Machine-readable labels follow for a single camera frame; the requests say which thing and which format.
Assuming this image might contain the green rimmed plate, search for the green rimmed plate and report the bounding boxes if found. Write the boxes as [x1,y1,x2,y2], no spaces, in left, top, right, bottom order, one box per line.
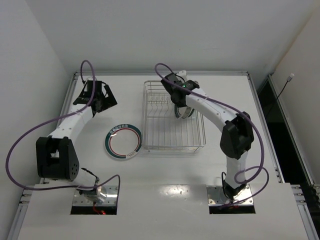
[104,123,142,161]
[174,104,188,119]

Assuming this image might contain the blue floral green plate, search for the blue floral green plate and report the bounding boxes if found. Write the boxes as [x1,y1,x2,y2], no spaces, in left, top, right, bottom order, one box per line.
[188,108,195,117]

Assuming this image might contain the white plate with grey rim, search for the white plate with grey rim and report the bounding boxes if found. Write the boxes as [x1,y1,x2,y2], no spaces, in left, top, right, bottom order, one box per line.
[181,106,193,119]

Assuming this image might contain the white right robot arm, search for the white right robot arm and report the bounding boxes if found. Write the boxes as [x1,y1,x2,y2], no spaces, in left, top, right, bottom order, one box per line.
[160,73,254,200]

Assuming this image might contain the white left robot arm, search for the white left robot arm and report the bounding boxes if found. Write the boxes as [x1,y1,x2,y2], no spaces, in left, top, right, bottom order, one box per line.
[35,80,117,199]

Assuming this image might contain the metal wire dish rack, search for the metal wire dish rack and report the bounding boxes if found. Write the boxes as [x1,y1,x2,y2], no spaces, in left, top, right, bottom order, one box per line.
[142,80,206,153]

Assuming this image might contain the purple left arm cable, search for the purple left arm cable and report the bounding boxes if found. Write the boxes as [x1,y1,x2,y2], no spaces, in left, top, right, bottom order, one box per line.
[5,59,121,198]

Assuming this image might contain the black left base cable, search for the black left base cable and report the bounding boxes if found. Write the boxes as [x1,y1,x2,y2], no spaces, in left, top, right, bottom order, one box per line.
[82,168,100,181]

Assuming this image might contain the black base cable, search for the black base cable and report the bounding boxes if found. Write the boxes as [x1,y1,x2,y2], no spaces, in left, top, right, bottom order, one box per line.
[82,168,100,181]
[221,171,230,198]

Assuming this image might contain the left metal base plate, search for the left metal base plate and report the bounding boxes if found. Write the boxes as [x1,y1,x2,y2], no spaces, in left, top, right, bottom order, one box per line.
[72,186,118,207]

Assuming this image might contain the metal base plate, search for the metal base plate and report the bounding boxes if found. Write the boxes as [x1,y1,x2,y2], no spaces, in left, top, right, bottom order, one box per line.
[206,185,254,207]
[72,186,118,207]

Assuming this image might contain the black right base cable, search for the black right base cable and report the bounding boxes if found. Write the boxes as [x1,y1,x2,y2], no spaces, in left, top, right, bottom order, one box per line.
[221,171,230,198]

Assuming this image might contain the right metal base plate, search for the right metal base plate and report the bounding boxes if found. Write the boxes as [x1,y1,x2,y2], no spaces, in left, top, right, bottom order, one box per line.
[206,185,254,207]

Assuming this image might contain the black cable with white plug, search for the black cable with white plug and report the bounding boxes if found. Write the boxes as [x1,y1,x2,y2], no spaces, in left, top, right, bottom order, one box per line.
[265,73,295,118]

